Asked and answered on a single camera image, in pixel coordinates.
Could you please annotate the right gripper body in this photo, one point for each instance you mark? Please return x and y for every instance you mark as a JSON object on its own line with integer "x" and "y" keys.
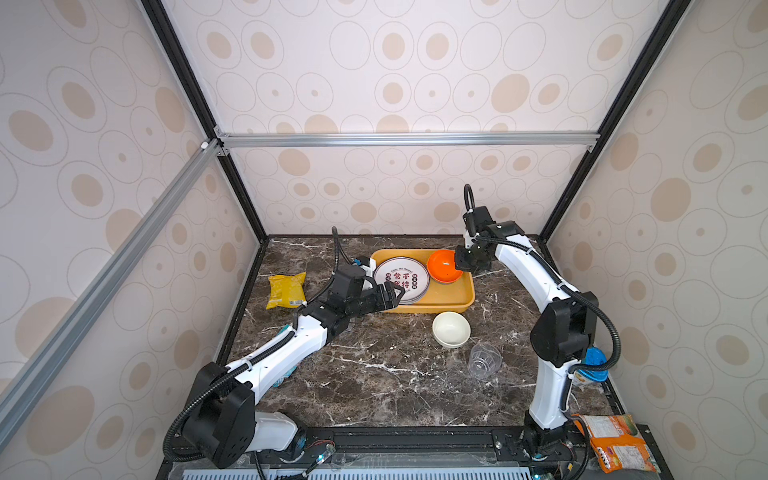
{"x": 470, "y": 259}

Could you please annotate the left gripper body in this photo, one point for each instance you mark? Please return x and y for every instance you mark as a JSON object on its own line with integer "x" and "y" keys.
{"x": 366, "y": 302}

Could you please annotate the orange white bowl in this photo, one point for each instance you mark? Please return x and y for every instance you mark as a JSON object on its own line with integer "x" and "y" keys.
{"x": 442, "y": 268}

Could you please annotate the cream white bowl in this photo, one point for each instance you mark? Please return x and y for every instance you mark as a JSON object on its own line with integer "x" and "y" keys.
{"x": 451, "y": 330}

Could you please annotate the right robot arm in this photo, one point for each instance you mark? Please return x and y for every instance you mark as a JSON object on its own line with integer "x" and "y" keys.
{"x": 566, "y": 327}

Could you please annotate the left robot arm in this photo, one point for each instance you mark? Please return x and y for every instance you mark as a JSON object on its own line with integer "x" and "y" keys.
{"x": 220, "y": 422}

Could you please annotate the yellow plastic bin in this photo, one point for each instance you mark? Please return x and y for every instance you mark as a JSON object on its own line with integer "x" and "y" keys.
{"x": 437, "y": 297}

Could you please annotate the yellow snack bag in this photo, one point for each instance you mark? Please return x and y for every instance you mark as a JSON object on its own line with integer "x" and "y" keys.
{"x": 286, "y": 291}

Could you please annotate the teal packet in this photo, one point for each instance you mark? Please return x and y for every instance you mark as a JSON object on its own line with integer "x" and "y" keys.
{"x": 290, "y": 371}

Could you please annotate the clear cup right front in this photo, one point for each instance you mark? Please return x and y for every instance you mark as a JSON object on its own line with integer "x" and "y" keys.
{"x": 485, "y": 360}

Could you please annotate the orange snack packet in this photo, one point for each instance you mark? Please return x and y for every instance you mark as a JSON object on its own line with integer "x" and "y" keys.
{"x": 616, "y": 443}

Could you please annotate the horizontal aluminium rail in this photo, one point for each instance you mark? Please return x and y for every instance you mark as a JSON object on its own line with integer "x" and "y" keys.
{"x": 425, "y": 139}

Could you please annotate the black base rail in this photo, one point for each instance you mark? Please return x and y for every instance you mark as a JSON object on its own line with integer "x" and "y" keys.
{"x": 408, "y": 453}

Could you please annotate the diagonal aluminium rail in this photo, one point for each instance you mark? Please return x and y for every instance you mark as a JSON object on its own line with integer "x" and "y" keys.
{"x": 40, "y": 371}

